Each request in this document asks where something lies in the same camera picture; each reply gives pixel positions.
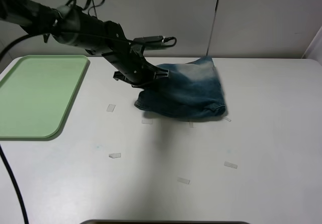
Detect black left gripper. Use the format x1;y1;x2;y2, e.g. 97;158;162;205
102;47;169;88

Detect children's blue denim shorts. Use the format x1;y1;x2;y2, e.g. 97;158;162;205
134;56;227;119

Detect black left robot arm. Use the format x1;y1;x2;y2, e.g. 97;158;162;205
1;0;177;89

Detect light green plastic tray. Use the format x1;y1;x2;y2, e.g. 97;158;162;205
1;55;89;139

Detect clear tape piece mid left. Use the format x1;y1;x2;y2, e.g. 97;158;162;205
141;119;153;124

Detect clear tape piece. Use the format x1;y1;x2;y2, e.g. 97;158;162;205
107;104;116;112
177;177;190;185
109;153;121;159
224;161;237;169

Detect clear tape piece front left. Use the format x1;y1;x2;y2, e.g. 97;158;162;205
109;153;121;159

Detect clear tape piece front centre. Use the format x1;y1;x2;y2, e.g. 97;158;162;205
177;177;190;185

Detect clear tape piece front right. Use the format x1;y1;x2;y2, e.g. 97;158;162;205
224;161;237;169

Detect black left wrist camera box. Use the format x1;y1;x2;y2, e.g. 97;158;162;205
133;36;164;50

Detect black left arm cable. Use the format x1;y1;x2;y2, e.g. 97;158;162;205
0;0;177;224

